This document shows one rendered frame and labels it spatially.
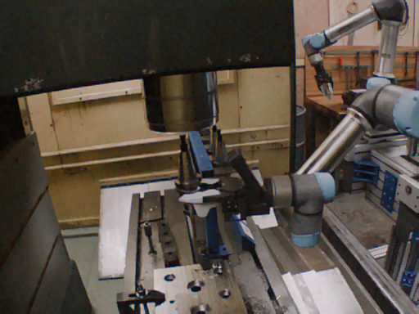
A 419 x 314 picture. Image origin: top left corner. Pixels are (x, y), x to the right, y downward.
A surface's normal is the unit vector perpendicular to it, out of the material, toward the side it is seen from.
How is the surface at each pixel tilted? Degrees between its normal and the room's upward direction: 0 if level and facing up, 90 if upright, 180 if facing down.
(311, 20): 90
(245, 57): 90
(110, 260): 24
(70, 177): 90
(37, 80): 90
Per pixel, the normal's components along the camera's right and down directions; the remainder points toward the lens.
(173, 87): -0.07, 0.37
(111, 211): 0.00, -0.70
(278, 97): 0.15, 0.36
